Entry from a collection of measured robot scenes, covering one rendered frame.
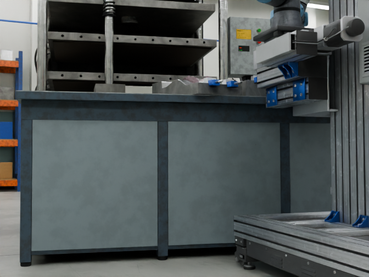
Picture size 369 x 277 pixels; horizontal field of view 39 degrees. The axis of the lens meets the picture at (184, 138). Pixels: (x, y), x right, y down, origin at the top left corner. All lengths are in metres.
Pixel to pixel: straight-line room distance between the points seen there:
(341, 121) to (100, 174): 1.12
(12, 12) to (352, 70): 7.83
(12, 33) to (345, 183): 7.81
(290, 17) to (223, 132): 0.67
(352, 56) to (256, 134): 0.72
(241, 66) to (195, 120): 1.14
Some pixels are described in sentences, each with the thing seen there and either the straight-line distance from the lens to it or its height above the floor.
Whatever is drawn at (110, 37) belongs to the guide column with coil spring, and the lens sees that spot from 3.35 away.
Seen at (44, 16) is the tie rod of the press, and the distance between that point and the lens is 3.35.
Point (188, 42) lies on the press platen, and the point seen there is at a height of 1.27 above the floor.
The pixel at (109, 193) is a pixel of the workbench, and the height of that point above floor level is 0.33.
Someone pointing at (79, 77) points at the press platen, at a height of 1.01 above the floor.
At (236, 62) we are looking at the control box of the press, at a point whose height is 1.15.
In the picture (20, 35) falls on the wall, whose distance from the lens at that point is 9.37.
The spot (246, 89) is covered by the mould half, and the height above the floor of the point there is 0.84.
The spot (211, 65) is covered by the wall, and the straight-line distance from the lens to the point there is 10.26.
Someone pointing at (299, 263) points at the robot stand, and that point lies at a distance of 1.92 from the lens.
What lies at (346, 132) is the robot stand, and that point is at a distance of 2.16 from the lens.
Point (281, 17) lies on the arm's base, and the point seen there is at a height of 1.09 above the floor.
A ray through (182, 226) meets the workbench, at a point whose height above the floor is 0.16.
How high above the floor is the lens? 0.48
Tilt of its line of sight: 2 degrees up
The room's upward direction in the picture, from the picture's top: straight up
